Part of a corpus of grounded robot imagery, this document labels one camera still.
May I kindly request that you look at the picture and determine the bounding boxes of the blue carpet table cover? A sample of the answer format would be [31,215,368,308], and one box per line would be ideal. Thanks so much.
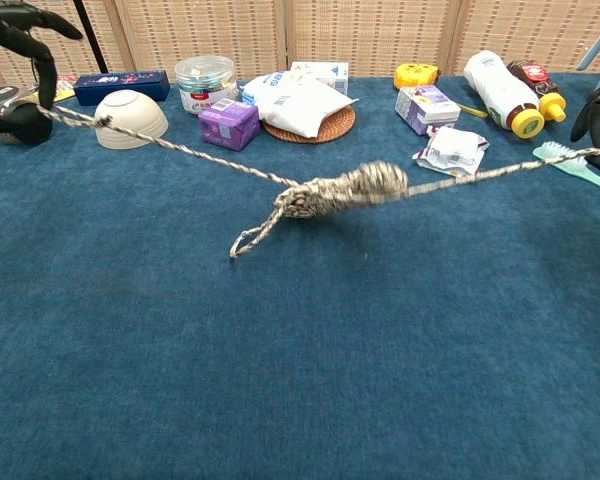
[0,74,600,480]

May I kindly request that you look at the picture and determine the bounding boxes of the white purple drink carton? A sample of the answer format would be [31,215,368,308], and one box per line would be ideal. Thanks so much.
[394,84,462,136]

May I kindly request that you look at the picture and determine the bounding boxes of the yellow tape measure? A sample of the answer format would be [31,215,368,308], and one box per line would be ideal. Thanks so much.
[393,62,489,119]

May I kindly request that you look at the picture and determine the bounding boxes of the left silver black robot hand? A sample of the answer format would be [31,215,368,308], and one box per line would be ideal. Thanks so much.
[0,0,85,135]

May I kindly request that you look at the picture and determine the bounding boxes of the black tripod pole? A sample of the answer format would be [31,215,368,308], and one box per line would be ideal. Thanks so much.
[72,0,110,74]

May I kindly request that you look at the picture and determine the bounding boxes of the glass jar with black lid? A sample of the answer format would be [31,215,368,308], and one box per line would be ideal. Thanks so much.
[0,85,54,146]

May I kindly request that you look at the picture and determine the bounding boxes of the yellow razor blister pack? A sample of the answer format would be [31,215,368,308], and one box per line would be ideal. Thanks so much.
[54,75,77,104]

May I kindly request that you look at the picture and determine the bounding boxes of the beige upturned bowl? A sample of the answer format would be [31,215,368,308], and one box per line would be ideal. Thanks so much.
[93,89,170,151]

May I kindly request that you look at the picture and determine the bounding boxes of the crumpled white snack packet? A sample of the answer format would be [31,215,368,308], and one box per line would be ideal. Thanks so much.
[412,125,491,182]

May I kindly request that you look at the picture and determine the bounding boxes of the dark blue long box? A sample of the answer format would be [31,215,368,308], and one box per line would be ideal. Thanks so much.
[73,70,172,107]

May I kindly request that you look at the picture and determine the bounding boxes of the white plastic bag pack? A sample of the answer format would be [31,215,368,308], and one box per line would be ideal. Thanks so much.
[239,71,360,138]

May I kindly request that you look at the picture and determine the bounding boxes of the white bottle with yellow cap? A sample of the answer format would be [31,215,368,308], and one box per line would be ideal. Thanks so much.
[462,49,546,140]

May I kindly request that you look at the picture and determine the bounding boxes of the brown woven rattan coaster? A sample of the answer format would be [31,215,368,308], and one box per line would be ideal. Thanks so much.
[261,105,357,145]

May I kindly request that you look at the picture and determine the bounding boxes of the mint green brush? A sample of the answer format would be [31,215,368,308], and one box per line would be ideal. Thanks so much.
[532,141,600,200]

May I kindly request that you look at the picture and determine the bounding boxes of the white box with blue print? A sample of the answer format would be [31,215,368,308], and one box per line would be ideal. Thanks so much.
[290,61,350,97]

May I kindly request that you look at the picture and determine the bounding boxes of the clear plastic tub of clips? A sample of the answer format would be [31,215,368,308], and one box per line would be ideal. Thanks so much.
[174,55,239,116]

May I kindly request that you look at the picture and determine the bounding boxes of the beige braided rope bundle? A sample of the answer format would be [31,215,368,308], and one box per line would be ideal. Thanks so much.
[37,103,600,259]

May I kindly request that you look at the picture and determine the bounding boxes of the purple small box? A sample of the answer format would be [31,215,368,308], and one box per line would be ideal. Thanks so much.
[197,98,261,152]

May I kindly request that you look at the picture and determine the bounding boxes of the woven bamboo folding screen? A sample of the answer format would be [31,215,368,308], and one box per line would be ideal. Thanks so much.
[0,0,600,89]

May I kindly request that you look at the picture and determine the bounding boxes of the brown honey squeeze bottle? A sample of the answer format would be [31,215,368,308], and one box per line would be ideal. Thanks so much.
[506,60,568,123]

